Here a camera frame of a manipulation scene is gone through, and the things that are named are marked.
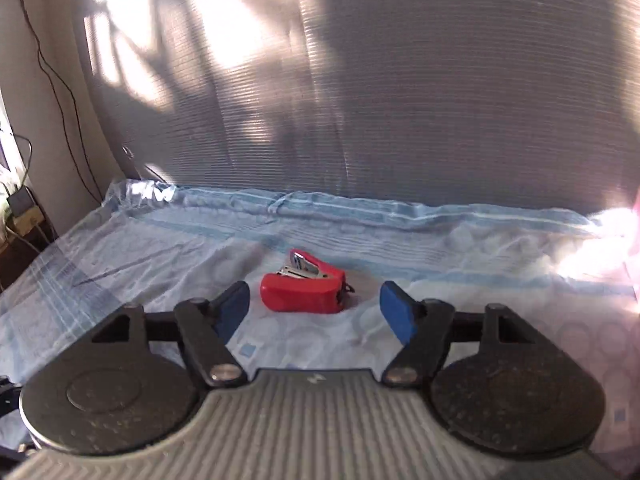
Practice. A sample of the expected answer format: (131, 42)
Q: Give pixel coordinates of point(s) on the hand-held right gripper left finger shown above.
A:
(230, 312)

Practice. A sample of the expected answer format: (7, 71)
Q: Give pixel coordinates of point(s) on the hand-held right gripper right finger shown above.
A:
(397, 312)

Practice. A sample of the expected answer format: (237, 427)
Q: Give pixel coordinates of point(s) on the red stapler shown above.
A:
(305, 287)

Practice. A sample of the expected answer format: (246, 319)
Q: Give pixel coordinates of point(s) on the blue patterned bedsheet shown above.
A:
(450, 260)

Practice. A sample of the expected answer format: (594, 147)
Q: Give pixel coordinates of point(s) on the beige box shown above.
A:
(27, 219)

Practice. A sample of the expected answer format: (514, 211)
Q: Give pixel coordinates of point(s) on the grey mesh curtain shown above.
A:
(400, 85)

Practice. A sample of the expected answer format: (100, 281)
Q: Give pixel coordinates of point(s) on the small dark device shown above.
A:
(20, 201)

